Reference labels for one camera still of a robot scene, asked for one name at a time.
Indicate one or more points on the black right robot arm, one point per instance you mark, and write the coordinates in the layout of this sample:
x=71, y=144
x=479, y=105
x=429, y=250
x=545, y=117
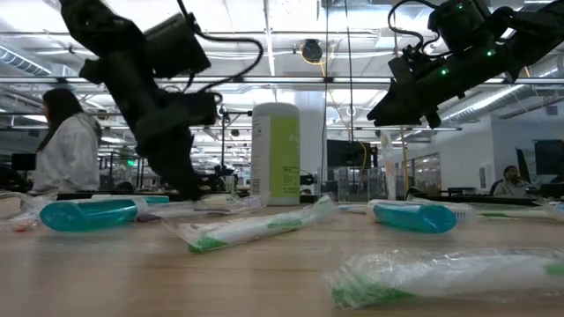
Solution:
x=529, y=31

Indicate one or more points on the green toothbrush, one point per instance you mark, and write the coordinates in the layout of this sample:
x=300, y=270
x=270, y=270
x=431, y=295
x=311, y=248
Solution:
x=440, y=277
x=506, y=215
x=255, y=226

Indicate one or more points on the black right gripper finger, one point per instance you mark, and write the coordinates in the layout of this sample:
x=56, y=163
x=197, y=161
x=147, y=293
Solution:
x=433, y=120
x=396, y=112

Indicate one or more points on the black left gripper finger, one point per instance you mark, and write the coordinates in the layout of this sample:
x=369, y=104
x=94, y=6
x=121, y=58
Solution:
x=174, y=176

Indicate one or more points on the teal mouthwash bottle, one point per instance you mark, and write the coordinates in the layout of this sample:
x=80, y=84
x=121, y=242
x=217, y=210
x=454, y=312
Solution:
x=156, y=199
x=88, y=214
x=414, y=217

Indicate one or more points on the white green wipes canister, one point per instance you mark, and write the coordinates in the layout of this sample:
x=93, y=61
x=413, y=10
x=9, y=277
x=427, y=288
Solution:
x=275, y=154

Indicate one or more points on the person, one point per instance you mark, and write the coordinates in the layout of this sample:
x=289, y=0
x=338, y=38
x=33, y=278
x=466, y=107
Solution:
x=511, y=182
x=66, y=149

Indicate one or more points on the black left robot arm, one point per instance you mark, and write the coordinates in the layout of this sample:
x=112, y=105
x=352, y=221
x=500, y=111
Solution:
x=101, y=31

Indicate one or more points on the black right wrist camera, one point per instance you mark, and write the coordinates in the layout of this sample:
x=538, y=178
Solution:
x=414, y=53

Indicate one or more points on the black tripod stand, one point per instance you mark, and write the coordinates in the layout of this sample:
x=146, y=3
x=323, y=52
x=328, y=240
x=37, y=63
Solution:
x=220, y=112

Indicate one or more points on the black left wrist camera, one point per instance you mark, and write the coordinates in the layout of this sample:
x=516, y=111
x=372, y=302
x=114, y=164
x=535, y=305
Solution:
x=202, y=109

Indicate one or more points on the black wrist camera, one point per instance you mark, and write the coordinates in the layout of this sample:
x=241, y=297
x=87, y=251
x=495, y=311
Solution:
x=202, y=109
x=414, y=53

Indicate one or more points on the clear acrylic organizer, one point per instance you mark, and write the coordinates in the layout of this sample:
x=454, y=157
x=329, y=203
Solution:
x=348, y=189

